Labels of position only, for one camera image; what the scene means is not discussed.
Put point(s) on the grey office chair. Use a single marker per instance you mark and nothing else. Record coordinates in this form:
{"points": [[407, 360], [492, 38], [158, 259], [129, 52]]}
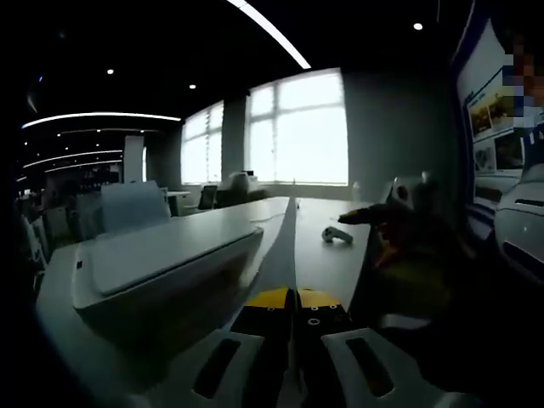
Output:
{"points": [[208, 197]]}

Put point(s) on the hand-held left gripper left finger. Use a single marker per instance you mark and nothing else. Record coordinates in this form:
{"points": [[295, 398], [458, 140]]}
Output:
{"points": [[238, 353]]}

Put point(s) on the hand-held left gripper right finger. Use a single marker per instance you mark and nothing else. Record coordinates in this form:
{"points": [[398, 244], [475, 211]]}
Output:
{"points": [[340, 353]]}

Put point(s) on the white desktop device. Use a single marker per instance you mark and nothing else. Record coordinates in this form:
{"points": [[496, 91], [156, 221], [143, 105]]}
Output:
{"points": [[244, 182]]}

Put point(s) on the white rounded machine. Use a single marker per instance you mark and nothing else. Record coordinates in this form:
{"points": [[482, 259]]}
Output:
{"points": [[520, 221]]}

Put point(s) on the wall poster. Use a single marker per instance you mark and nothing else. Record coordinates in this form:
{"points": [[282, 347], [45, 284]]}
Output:
{"points": [[484, 127]]}

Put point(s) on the white game controller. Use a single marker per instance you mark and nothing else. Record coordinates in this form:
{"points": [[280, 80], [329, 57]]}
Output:
{"points": [[336, 236]]}

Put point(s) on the white printer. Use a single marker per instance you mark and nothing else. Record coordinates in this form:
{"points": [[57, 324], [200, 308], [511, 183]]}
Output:
{"points": [[170, 251]]}

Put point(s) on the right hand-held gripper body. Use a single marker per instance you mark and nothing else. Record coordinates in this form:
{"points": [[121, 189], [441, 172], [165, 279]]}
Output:
{"points": [[410, 193]]}

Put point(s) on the person's black clothing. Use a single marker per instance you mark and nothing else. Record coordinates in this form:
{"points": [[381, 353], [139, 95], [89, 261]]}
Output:
{"points": [[467, 331]]}

